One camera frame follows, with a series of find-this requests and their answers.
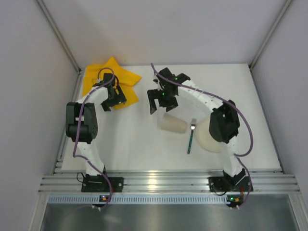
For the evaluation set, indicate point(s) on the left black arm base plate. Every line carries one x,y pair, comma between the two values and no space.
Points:
99,184

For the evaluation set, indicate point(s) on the perforated metal cable strip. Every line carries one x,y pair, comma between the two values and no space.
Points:
144,199

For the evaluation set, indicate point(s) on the fork with green handle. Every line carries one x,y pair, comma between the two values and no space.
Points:
193,125

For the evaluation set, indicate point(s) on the beige paper cup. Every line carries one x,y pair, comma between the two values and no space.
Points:
173,124

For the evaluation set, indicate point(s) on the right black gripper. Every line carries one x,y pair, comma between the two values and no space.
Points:
162,100

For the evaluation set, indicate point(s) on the aluminium corner post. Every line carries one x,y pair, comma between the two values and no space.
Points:
287,4
56,31

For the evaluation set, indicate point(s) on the yellow printed cloth placemat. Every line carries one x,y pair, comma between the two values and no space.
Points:
126,79

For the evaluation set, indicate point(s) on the aluminium front rail frame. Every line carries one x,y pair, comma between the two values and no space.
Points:
170,181

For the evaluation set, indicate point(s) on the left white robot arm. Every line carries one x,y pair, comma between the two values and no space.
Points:
81,122

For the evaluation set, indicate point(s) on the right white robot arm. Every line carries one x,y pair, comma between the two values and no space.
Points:
223,120

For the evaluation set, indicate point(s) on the right aluminium corner post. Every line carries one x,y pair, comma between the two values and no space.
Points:
287,4

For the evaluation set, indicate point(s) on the cream round plate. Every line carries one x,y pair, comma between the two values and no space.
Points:
205,139

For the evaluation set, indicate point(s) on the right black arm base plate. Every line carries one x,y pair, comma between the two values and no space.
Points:
221,185

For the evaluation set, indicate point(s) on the left aluminium corner post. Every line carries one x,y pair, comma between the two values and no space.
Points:
56,31

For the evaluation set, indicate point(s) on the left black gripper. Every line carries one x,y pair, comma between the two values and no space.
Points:
115,99

